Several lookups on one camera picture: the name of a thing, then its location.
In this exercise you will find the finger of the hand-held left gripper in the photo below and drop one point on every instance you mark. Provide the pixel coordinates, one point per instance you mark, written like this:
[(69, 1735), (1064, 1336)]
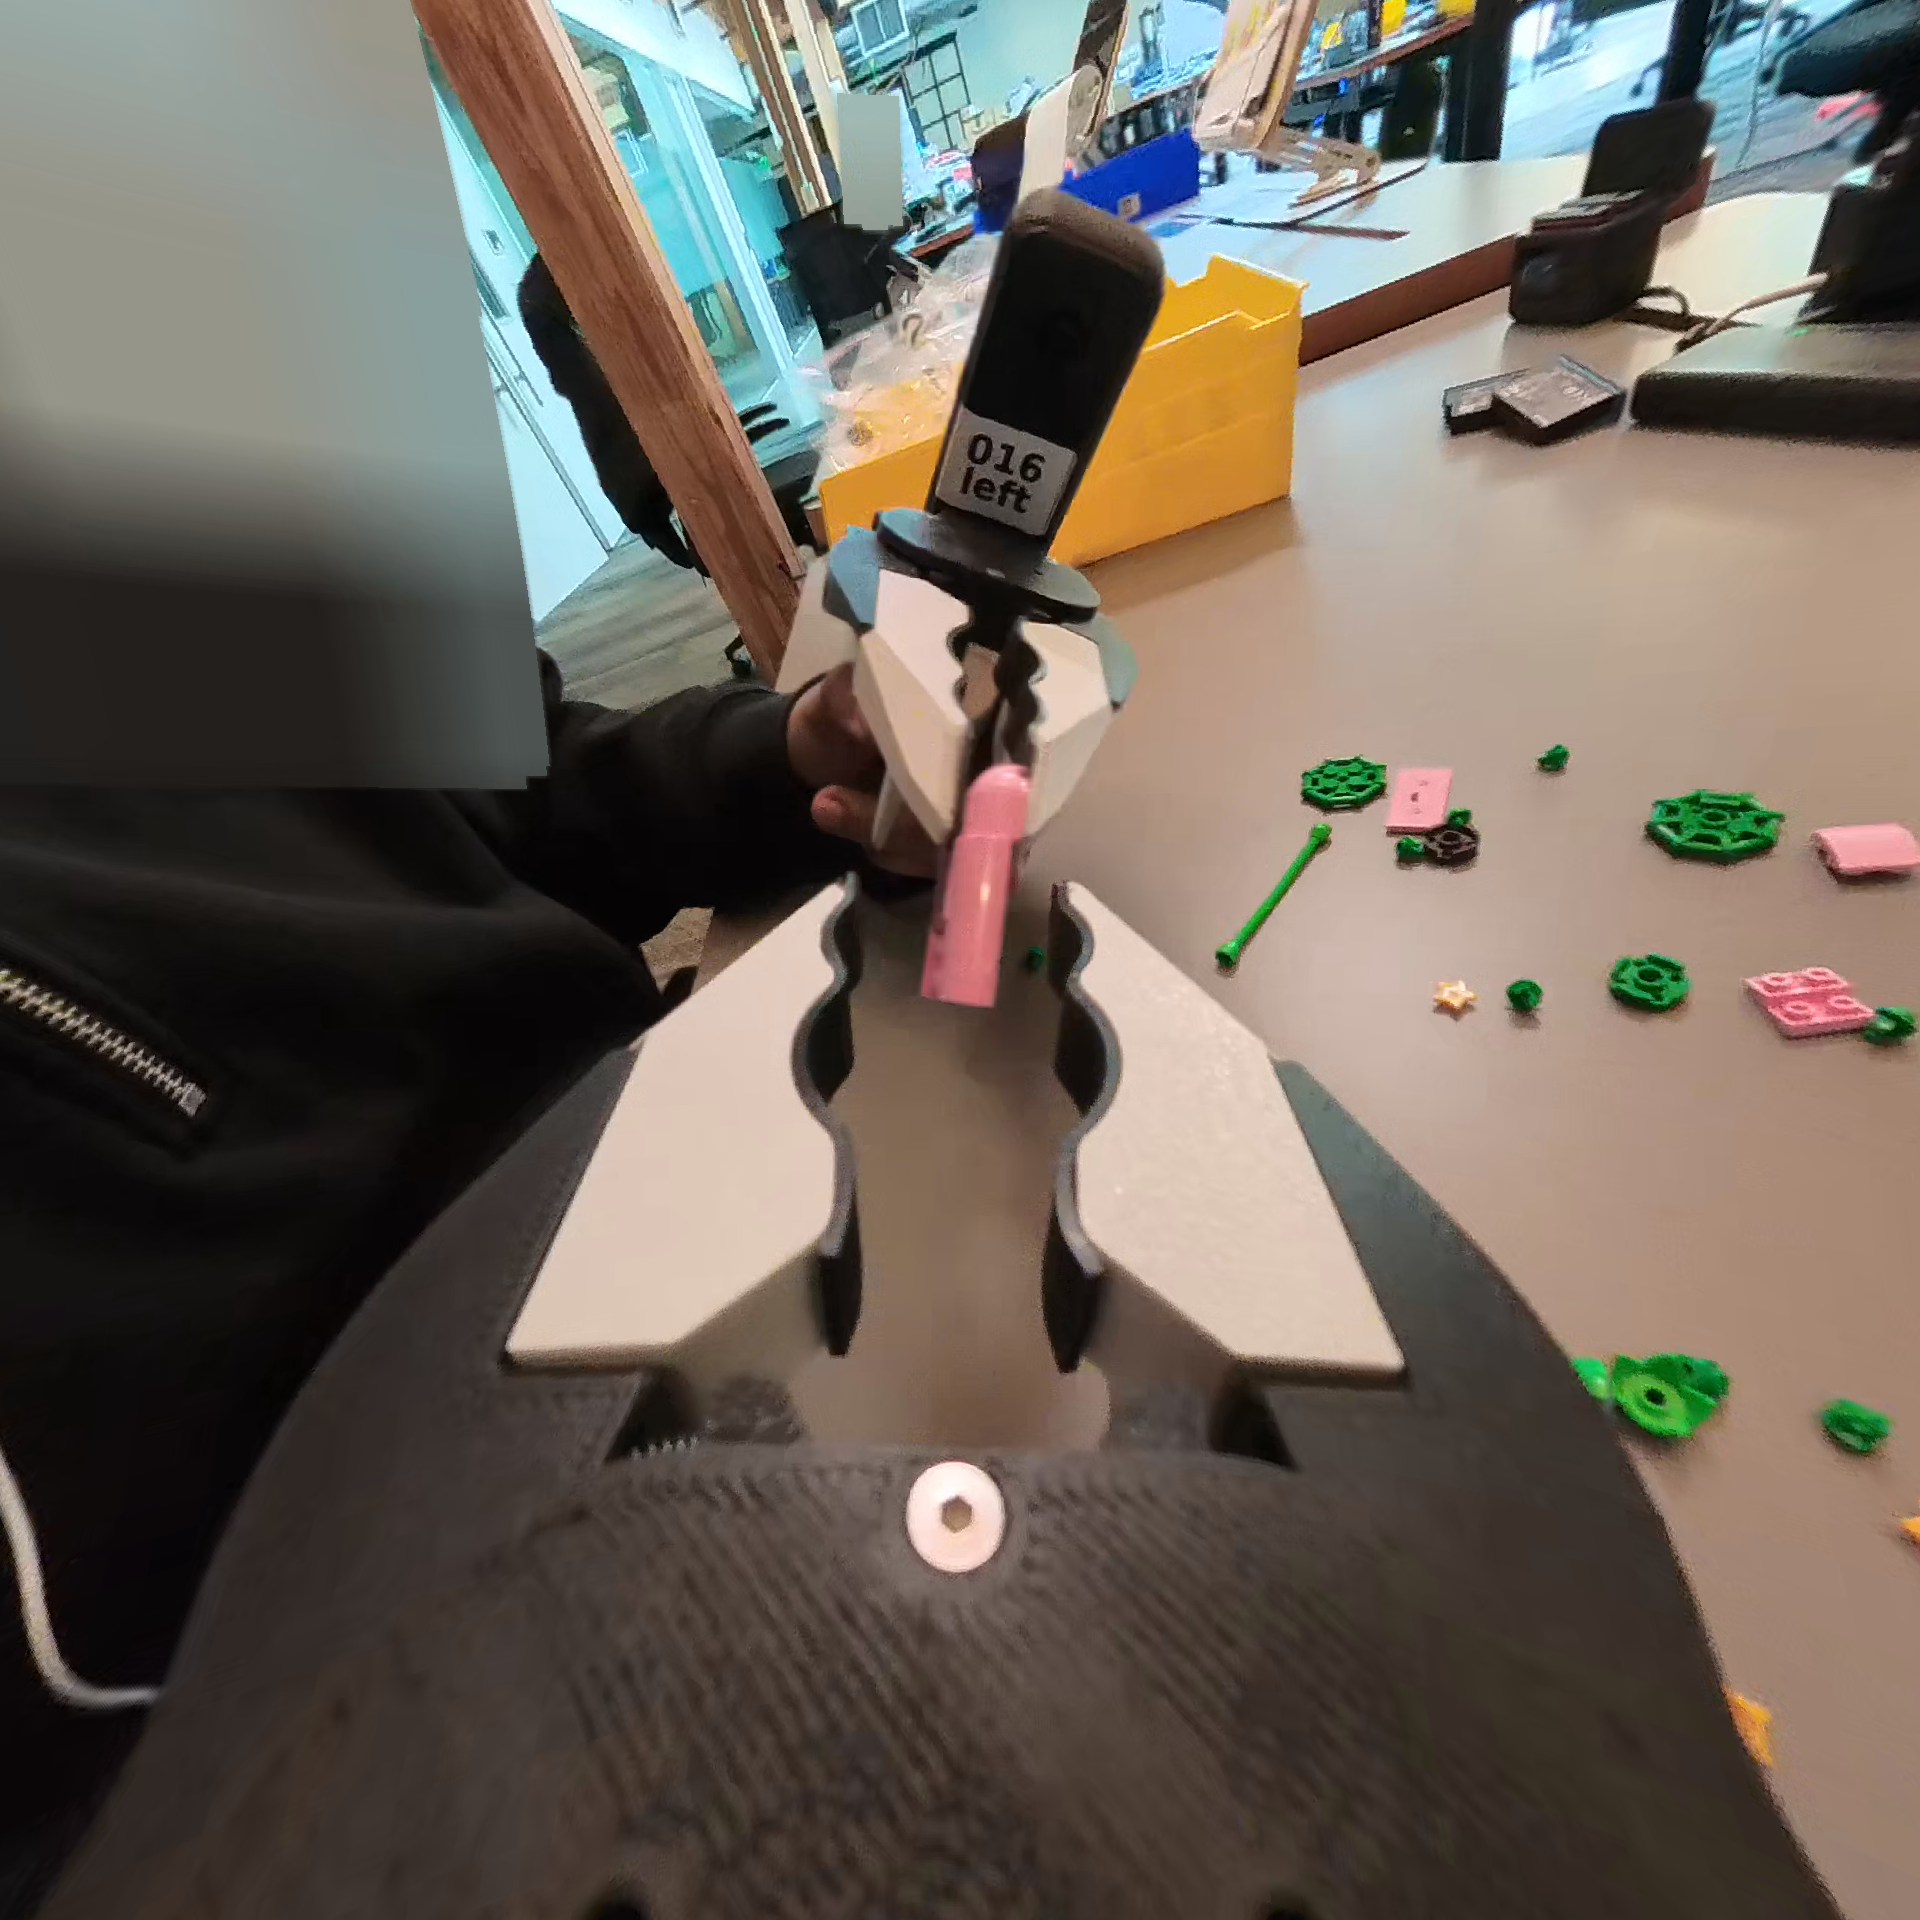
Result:
[(916, 704), (1072, 704)]

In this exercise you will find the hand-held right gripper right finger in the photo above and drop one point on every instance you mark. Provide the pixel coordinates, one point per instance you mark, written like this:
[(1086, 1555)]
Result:
[(1230, 1200)]

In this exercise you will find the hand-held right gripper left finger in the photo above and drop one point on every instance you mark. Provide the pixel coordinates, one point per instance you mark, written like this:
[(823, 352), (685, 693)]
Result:
[(691, 1200)]

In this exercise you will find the pink brick block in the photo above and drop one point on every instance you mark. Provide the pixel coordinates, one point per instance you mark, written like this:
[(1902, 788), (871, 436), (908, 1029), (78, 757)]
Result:
[(975, 902)]

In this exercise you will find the green web with round plate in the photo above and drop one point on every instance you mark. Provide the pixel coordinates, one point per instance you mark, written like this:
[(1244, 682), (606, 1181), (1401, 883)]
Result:
[(1342, 782)]

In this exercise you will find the person's left forearm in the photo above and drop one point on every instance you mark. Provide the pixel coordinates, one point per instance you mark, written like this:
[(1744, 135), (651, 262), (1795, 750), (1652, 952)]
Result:
[(676, 811)]

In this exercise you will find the person's left hand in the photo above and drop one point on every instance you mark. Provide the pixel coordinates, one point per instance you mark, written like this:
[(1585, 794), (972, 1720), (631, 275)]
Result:
[(839, 765)]

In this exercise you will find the yellow plastic bin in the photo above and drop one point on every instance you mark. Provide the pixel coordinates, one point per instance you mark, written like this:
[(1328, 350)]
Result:
[(1200, 406)]

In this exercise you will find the clear plastic bags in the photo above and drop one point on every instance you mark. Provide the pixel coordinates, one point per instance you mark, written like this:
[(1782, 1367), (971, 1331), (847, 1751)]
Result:
[(902, 359)]

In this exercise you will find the blue plastic bin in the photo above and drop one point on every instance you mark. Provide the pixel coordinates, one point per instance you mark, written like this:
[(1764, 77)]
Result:
[(1142, 173)]

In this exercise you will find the green flexible rod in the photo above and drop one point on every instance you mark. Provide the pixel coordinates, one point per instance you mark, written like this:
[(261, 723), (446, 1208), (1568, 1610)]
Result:
[(1273, 893)]

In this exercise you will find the tilted wooden board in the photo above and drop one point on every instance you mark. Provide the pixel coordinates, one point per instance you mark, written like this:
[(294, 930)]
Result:
[(1260, 68)]

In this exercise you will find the scattered small green clips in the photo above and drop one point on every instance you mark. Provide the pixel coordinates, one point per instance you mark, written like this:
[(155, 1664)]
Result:
[(1526, 998)]

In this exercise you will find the pink smiley face tile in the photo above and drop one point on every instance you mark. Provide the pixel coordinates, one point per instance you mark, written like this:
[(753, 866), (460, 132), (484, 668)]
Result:
[(1417, 804)]

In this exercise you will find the green dome piece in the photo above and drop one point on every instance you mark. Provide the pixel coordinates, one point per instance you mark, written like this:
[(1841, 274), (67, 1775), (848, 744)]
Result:
[(1590, 1376)]

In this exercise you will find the black flat device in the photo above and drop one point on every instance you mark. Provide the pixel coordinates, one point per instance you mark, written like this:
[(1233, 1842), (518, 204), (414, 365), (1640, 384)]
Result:
[(1559, 403), (1472, 407)]

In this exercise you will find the brown round holed plate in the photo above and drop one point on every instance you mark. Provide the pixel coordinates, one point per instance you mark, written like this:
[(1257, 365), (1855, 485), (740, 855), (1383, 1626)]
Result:
[(1465, 850)]

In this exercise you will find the hanging black jacket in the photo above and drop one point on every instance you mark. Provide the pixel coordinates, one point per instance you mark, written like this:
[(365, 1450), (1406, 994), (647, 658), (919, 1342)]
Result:
[(600, 421)]

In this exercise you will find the green round plate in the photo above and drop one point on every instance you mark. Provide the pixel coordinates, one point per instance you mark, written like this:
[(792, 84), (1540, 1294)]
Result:
[(1629, 984)]

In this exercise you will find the person's black jacket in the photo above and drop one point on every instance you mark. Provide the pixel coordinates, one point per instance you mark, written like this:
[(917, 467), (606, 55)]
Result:
[(224, 1276)]

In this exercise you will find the black metal pole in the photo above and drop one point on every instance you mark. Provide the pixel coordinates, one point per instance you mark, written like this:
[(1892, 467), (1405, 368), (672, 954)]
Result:
[(1477, 77)]

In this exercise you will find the green spiky leaf piece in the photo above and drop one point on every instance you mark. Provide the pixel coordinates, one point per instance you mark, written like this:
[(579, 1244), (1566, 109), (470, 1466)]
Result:
[(1688, 1395)]

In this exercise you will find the plain green web piece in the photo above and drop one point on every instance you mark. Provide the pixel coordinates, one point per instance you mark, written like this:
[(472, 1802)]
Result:
[(1715, 827)]

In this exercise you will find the pink two-stud plate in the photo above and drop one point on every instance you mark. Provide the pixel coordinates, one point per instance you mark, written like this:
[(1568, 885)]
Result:
[(1823, 1019)]

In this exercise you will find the pink curved slope brick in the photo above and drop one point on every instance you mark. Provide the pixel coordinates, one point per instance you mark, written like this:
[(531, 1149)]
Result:
[(1868, 851)]

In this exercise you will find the black device stand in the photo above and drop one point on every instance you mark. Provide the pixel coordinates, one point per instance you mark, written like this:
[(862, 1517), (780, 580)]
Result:
[(1868, 226)]

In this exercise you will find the wooden post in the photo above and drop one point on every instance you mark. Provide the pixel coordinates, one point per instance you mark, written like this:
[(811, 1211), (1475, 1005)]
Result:
[(645, 331)]

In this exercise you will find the black camera case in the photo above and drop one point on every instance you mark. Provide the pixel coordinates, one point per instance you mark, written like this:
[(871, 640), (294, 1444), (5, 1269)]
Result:
[(1606, 226)]

